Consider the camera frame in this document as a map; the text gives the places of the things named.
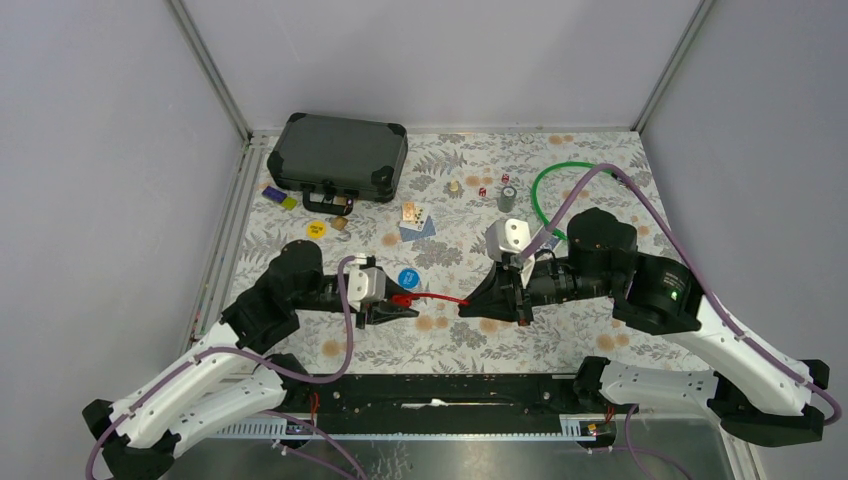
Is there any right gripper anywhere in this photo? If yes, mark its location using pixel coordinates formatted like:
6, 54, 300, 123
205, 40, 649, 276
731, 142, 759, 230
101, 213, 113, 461
457, 255, 618, 325

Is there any red cable lock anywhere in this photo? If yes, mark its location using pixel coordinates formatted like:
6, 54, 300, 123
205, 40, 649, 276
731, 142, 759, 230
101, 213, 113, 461
390, 292, 469, 307

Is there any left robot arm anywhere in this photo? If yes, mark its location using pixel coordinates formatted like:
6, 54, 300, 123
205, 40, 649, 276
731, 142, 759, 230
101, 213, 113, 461
83, 240, 418, 479

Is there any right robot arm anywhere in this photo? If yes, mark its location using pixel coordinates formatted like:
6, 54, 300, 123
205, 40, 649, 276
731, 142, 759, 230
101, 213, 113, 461
458, 208, 829, 447

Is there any blue small blind chip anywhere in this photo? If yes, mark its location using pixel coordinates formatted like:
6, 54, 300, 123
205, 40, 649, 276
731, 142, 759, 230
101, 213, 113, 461
397, 268, 421, 292

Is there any blue-backed playing card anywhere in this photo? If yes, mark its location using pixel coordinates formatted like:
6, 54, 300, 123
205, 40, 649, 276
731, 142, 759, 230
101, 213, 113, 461
399, 216, 436, 242

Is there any brass padlock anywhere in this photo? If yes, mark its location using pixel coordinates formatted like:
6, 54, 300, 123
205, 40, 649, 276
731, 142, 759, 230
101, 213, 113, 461
330, 216, 349, 232

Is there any grey patterned cylinder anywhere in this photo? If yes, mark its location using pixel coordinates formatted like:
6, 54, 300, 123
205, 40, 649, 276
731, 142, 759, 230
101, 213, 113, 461
497, 185, 517, 213

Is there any nine of spades card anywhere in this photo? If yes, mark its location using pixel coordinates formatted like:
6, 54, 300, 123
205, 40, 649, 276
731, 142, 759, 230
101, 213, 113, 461
399, 202, 430, 231

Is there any yellow big blind chip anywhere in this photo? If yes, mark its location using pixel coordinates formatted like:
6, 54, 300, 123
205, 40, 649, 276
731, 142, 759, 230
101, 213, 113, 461
306, 221, 327, 239

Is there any yellow-green toy brick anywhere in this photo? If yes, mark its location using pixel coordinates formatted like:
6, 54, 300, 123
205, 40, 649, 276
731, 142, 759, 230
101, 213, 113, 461
280, 197, 298, 211

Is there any dark green carrying case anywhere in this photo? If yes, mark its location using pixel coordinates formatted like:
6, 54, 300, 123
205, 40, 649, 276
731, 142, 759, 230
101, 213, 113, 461
266, 112, 408, 217

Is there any blue toy brick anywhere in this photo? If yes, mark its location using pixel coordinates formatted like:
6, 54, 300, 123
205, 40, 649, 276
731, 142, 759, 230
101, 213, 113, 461
261, 186, 288, 204

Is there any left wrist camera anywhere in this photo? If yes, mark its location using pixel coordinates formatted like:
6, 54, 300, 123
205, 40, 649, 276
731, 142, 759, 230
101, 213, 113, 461
346, 253, 386, 312

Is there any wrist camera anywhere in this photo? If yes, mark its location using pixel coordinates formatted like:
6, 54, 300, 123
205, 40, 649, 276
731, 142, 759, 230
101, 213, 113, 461
346, 253, 386, 312
484, 219, 536, 287

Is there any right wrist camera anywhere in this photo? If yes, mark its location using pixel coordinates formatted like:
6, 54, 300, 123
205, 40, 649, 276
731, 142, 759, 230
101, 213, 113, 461
484, 219, 536, 287

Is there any green cable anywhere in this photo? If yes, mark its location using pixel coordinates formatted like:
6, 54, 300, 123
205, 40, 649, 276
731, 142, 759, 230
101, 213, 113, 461
529, 160, 617, 243

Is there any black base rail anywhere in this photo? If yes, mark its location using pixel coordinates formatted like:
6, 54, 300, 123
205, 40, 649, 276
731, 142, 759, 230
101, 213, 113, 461
274, 372, 627, 437

